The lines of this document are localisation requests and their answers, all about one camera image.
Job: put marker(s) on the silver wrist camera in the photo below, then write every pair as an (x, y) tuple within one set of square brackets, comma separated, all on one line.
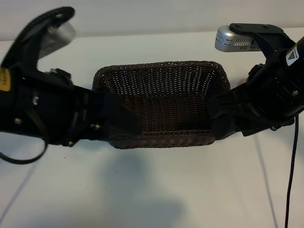
[(59, 38), (224, 40)]

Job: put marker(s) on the pink peach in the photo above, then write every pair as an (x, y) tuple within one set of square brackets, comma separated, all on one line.
[(242, 82)]

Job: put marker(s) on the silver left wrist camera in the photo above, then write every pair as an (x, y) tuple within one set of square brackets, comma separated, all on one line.
[(59, 38)]

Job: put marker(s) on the black right camera mount bracket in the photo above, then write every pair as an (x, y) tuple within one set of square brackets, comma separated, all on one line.
[(256, 28)]

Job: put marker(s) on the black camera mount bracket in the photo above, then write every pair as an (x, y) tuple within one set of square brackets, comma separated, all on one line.
[(28, 54), (256, 28)]

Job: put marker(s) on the black left camera mount bracket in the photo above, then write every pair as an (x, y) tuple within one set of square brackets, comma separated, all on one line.
[(28, 54)]

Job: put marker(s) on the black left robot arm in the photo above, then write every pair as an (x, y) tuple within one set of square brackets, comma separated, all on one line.
[(4, 107)]

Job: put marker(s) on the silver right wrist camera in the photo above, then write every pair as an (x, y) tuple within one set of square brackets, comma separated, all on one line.
[(224, 40)]

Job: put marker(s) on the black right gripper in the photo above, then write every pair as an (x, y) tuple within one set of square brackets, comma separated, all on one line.
[(268, 102)]

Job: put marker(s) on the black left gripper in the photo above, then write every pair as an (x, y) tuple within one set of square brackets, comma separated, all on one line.
[(54, 109)]

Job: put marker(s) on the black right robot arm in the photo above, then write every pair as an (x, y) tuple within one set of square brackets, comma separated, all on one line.
[(301, 51)]

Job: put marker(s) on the dark brown woven basket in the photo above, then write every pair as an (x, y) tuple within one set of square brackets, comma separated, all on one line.
[(166, 107)]

